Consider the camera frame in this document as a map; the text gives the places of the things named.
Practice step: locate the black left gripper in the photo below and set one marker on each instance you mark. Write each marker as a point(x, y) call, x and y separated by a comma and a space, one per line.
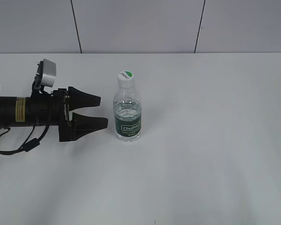
point(43, 109)

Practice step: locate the clear Cestbon water bottle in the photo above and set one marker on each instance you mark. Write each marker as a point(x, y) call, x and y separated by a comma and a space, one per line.
point(127, 113)

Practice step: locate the white green bottle cap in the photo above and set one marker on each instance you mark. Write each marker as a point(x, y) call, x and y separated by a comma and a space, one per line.
point(126, 79)

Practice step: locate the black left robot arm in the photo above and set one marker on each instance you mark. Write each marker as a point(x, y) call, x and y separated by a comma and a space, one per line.
point(12, 112)

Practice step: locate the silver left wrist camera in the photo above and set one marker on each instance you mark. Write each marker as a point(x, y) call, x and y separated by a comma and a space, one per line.
point(45, 75)

